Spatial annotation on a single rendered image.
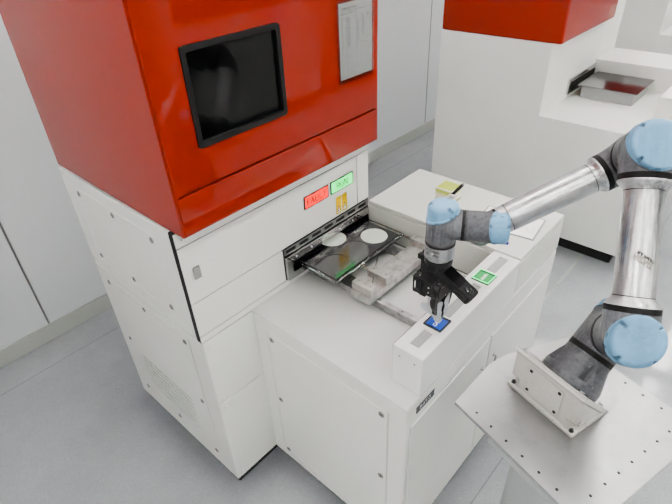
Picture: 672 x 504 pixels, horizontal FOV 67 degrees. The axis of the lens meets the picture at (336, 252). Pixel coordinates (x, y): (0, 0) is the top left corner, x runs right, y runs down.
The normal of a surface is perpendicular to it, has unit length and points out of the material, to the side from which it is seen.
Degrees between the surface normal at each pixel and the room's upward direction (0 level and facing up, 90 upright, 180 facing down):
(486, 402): 0
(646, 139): 46
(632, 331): 62
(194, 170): 90
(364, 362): 0
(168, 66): 90
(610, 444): 0
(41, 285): 90
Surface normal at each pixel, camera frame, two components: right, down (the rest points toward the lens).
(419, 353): -0.04, -0.82
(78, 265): 0.74, 0.36
